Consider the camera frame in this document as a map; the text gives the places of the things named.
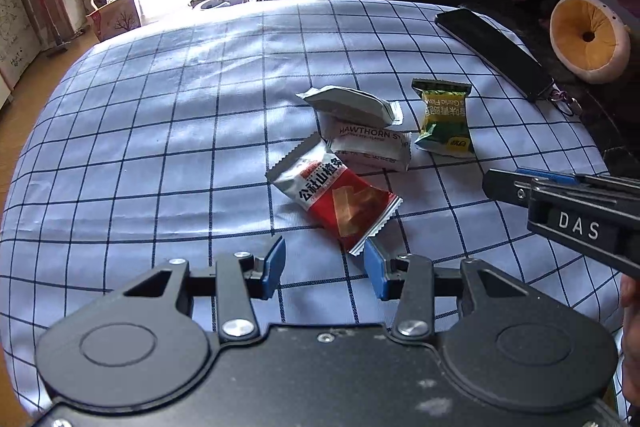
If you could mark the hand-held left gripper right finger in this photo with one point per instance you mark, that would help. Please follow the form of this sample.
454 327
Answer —
375 269

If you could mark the long black case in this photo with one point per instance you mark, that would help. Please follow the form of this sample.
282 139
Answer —
500 49

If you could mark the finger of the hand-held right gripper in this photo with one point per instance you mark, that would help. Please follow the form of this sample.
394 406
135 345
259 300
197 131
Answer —
505 187
550 177

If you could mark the blue checked tablecloth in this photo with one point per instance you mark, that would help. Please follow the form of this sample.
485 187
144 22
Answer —
150 132

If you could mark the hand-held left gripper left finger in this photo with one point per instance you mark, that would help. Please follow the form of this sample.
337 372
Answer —
275 264

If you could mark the round yellow plush cushion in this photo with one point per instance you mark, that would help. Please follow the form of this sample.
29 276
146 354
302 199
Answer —
587 39

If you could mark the red and white snack packet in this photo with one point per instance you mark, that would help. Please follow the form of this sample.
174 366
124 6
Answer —
340 202

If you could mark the green snack packet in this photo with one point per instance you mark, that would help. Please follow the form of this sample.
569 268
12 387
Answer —
442 122

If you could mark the metal keyring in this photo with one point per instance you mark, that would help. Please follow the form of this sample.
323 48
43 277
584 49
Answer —
567 103

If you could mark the person's right hand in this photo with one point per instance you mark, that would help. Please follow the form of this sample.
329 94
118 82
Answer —
632 337

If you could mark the grey snack packet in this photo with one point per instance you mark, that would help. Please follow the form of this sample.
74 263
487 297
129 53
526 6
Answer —
350 104

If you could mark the tree print paper bag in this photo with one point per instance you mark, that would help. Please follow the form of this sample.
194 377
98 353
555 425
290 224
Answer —
114 19

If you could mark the white cartoon print cabinet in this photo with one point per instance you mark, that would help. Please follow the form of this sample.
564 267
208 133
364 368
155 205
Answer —
17 22

